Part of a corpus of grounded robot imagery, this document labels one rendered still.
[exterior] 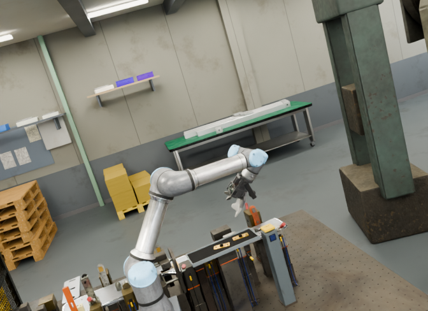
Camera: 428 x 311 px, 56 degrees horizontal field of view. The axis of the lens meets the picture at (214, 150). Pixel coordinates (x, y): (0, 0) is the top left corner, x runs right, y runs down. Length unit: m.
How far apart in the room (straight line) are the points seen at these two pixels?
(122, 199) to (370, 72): 4.61
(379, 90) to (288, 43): 5.18
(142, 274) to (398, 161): 2.71
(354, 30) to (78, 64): 5.59
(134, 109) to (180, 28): 1.79
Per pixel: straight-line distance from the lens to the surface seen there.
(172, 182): 1.72
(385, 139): 3.81
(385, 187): 3.92
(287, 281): 2.31
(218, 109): 8.25
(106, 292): 2.50
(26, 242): 6.68
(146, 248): 1.88
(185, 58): 8.13
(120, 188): 6.89
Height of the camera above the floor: 2.06
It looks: 12 degrees down
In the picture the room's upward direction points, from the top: 17 degrees counter-clockwise
